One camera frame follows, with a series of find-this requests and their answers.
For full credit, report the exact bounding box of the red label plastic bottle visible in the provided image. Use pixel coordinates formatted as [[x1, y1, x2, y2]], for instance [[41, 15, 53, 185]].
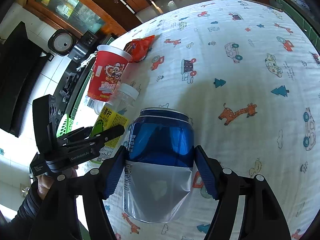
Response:
[[87, 98, 105, 115]]

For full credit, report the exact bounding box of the person's left hand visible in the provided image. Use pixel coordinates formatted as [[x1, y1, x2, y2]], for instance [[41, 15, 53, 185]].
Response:
[[37, 165, 79, 200]]

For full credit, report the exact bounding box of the orange red snack bag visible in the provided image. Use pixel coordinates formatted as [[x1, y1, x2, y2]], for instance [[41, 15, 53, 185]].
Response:
[[124, 35, 155, 62]]

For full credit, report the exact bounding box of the cartoon print tablecloth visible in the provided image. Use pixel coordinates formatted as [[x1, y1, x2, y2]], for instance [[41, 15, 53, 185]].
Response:
[[112, 0, 319, 239]]

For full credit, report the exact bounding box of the white dish cloth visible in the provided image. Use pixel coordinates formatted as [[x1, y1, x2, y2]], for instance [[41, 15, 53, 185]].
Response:
[[76, 51, 98, 72]]

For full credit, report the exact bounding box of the red plastic cup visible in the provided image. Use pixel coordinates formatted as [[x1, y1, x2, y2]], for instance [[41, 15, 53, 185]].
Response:
[[87, 45, 132, 102]]

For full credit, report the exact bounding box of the black rice cooker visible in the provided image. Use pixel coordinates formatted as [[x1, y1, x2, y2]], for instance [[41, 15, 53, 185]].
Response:
[[48, 29, 98, 63]]

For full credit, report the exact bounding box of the black range hood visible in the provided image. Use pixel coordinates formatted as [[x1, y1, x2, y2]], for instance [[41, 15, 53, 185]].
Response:
[[1, 21, 52, 137]]

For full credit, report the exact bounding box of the green plastic basket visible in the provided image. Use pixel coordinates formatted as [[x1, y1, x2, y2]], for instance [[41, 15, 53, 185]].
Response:
[[56, 114, 73, 138]]

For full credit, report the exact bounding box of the blue silver drink can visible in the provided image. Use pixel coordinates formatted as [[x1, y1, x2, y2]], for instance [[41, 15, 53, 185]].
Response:
[[123, 108, 194, 223]]

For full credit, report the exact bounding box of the person's left forearm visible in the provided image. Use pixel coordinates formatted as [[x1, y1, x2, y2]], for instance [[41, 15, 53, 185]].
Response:
[[1, 181, 43, 239]]

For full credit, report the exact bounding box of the lime label plastic bottle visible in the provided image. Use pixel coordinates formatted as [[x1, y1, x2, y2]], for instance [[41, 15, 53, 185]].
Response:
[[87, 83, 139, 168]]

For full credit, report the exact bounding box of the wooden glass door cabinet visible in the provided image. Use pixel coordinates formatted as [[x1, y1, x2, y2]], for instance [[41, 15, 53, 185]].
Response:
[[24, 0, 141, 38]]

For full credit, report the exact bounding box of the black gas stove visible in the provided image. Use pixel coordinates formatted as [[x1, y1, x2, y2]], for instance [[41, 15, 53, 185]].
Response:
[[59, 61, 85, 105]]

